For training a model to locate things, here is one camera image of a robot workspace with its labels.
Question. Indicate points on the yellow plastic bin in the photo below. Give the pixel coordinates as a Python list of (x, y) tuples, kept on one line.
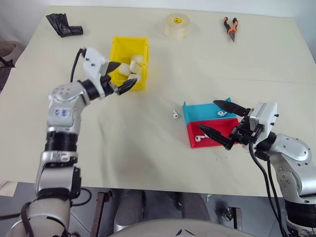
[(118, 44)]

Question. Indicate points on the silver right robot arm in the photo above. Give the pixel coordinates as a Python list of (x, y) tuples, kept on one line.
[(293, 150)]

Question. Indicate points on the clear adhesive tape roll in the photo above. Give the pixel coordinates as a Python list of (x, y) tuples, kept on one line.
[(177, 29)]

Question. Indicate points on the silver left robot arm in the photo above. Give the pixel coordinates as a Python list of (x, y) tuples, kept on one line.
[(64, 113)]

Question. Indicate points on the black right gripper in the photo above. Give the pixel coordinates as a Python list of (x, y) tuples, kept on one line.
[(244, 133)]

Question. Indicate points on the silver robot torso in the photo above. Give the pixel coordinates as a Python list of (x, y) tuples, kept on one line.
[(160, 228)]

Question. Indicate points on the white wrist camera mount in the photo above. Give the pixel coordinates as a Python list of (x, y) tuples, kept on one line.
[(92, 61), (265, 116)]

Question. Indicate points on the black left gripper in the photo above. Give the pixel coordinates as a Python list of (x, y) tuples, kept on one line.
[(107, 85)]

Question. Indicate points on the blue plastic bin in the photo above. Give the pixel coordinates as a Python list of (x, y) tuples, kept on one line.
[(197, 111)]

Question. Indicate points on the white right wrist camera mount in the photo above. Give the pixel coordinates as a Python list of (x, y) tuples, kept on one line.
[(265, 116)]

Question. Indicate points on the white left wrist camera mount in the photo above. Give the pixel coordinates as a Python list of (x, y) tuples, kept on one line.
[(92, 61)]

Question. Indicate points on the rusty brown metal bar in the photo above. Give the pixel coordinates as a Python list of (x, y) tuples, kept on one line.
[(98, 212)]

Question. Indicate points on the black folded plastic bag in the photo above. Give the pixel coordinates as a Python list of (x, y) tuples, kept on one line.
[(61, 24)]

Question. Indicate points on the brown round object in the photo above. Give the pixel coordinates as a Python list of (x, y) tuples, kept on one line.
[(11, 49)]

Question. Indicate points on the beige table cover sheet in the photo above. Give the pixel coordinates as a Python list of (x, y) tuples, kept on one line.
[(153, 148)]

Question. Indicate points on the white earbud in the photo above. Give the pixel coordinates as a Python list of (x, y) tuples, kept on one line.
[(198, 139), (221, 113), (175, 114), (205, 136)]

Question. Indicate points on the dark rounded shape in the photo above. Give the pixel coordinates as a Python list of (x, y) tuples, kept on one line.
[(129, 207)]

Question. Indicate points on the red plastic bin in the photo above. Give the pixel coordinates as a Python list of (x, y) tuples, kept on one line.
[(197, 145)]

